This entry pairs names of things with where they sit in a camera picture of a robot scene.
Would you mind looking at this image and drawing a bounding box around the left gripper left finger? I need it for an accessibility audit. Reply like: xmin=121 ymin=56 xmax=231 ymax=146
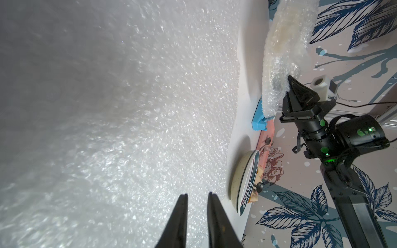
xmin=155 ymin=194 xmax=188 ymax=248

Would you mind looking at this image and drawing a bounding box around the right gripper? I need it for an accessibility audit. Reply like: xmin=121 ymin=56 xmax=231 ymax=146
xmin=279 ymin=75 xmax=341 ymax=159

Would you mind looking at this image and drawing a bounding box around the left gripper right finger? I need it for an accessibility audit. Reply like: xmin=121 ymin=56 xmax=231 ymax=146
xmin=207 ymin=192 xmax=243 ymax=248

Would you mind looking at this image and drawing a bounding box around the clear bubble wrap sheet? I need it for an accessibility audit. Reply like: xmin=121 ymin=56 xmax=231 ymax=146
xmin=262 ymin=1 xmax=319 ymax=118
xmin=1 ymin=1 xmax=241 ymax=248

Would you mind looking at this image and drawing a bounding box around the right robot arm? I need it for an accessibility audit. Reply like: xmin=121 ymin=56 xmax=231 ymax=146
xmin=280 ymin=76 xmax=390 ymax=248

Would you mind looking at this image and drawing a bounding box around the blue tape dispenser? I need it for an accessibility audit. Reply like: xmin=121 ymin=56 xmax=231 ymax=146
xmin=251 ymin=98 xmax=275 ymax=131

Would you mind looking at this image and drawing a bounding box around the black ladle spoon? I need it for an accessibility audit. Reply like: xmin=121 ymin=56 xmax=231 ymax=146
xmin=254 ymin=181 xmax=264 ymax=193

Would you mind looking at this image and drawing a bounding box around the speckled cream plate dark rim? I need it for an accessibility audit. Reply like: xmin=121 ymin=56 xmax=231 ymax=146
xmin=229 ymin=150 xmax=258 ymax=211

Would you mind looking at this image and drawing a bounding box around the pink tray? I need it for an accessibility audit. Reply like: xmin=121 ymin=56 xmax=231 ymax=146
xmin=256 ymin=120 xmax=275 ymax=179

